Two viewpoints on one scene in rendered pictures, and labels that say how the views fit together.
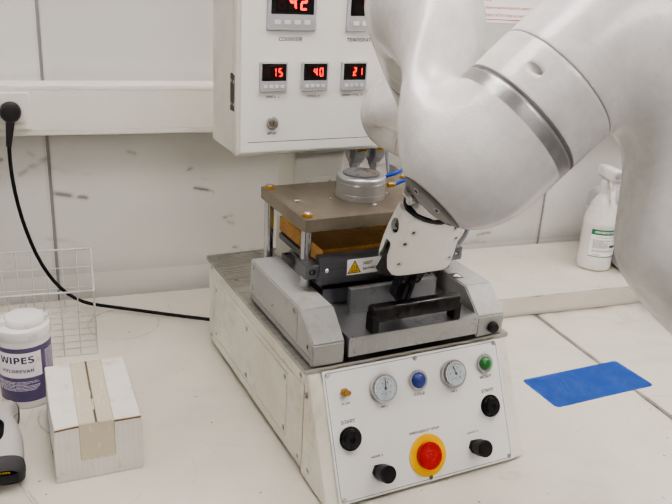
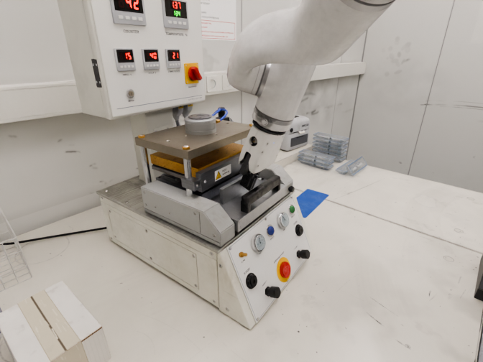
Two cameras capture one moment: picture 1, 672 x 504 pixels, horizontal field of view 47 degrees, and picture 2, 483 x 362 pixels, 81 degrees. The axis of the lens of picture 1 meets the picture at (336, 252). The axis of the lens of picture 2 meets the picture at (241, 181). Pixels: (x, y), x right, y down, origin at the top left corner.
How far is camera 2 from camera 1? 0.56 m
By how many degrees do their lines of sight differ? 25
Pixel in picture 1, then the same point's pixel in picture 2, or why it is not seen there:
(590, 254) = not seen: hidden behind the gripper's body
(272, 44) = (119, 34)
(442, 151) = not seen: outside the picture
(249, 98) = (111, 76)
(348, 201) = (198, 135)
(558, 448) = (323, 238)
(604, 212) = not seen: hidden behind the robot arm
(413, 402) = (271, 243)
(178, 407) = (113, 296)
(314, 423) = (231, 281)
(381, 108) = (270, 45)
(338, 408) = (240, 266)
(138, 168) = (21, 146)
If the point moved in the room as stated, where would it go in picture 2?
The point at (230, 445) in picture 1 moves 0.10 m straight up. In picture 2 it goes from (164, 309) to (158, 276)
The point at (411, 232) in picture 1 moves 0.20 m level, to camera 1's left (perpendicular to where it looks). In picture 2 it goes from (266, 143) to (169, 159)
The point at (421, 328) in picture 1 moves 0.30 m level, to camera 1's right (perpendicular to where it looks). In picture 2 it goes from (267, 200) to (356, 178)
